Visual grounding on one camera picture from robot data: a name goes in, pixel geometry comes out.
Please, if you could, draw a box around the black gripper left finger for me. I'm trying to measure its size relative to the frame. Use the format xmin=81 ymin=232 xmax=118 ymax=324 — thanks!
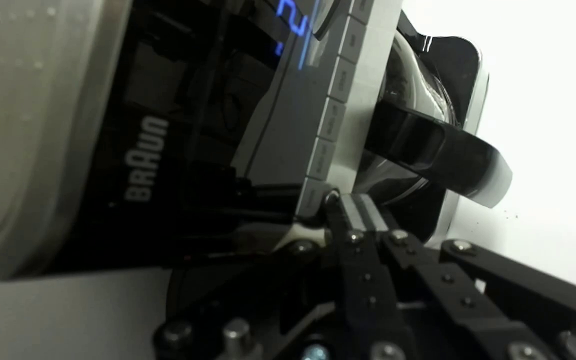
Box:
xmin=152 ymin=189 xmax=413 ymax=360

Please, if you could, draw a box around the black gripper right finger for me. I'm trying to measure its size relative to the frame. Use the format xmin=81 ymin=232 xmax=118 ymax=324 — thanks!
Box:
xmin=350 ymin=193 xmax=576 ymax=360

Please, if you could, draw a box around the black silver Braun coffee maker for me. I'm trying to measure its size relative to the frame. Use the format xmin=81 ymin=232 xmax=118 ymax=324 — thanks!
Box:
xmin=0 ymin=0 xmax=495 ymax=282

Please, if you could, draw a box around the glass carafe with black handle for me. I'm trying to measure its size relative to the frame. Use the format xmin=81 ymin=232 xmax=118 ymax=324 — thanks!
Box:
xmin=359 ymin=9 xmax=514 ymax=245

